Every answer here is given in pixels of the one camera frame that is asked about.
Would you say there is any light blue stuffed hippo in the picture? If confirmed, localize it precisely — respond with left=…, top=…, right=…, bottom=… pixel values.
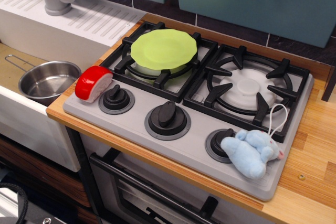
left=219, top=103, right=287, bottom=180

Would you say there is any green plastic plate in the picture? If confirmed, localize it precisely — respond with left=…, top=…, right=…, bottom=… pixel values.
left=130, top=29, right=197, bottom=70

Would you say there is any black left burner grate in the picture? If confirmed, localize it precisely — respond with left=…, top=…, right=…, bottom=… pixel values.
left=102, top=22, right=218, bottom=102

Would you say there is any black burner grate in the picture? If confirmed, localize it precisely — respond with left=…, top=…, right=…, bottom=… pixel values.
left=102, top=22, right=218, bottom=102
left=183, top=45, right=309, bottom=143

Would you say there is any black right burner grate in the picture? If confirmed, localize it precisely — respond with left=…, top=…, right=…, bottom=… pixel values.
left=183, top=45, right=309, bottom=143

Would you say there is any black middle stove knob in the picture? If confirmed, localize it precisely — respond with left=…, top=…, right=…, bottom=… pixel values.
left=144, top=101, right=191, bottom=141

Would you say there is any black stove knob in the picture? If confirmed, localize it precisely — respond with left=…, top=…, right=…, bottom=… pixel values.
left=144, top=101, right=191, bottom=141
left=205, top=129, right=235, bottom=164
left=99, top=84, right=135, bottom=115

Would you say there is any grey toy stove top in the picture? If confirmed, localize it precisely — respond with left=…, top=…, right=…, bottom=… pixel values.
left=62, top=20, right=315, bottom=202

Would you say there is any black left stove knob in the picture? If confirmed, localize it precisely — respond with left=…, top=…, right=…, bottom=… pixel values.
left=99, top=84, right=135, bottom=115

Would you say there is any red white toy cheese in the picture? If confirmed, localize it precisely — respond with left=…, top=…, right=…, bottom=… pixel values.
left=75, top=66, right=113, bottom=103

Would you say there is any black right stove knob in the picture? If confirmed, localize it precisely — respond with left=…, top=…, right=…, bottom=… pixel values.
left=205, top=129, right=235, bottom=164

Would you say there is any white toy sink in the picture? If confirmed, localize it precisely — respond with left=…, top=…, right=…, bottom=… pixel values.
left=1, top=0, right=144, bottom=172

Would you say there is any stainless steel pot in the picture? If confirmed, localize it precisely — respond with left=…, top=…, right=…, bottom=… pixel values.
left=5, top=55, right=81, bottom=106

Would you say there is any toy oven door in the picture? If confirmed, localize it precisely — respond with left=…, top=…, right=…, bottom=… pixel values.
left=88, top=148, right=245, bottom=223

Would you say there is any black braided cable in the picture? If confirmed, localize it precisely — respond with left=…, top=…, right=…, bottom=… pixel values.
left=0, top=182, right=29, bottom=224

